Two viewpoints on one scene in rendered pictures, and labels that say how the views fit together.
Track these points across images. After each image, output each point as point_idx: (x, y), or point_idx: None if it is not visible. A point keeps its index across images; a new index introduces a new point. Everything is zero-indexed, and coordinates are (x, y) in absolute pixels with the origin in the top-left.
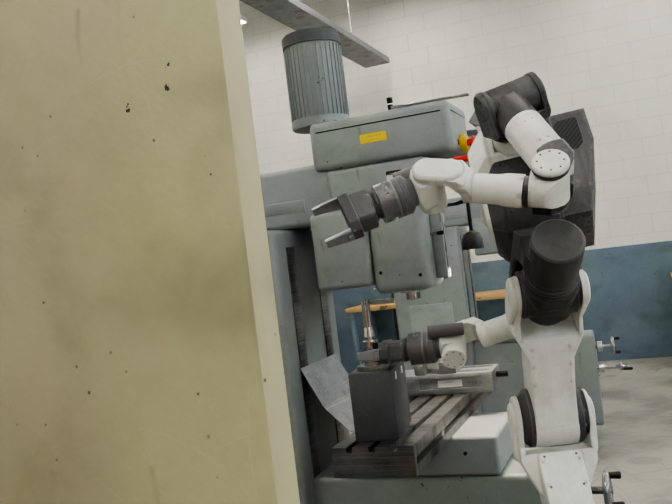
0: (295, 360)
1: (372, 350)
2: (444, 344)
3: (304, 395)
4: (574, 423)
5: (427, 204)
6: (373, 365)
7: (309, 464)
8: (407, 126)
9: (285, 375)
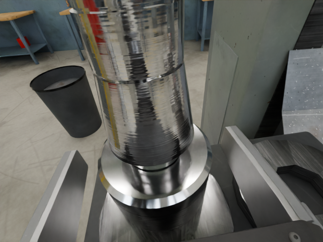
0: (284, 36)
1: (24, 232)
2: None
3: (278, 84)
4: None
5: None
6: (128, 226)
7: (247, 138)
8: None
9: (254, 53)
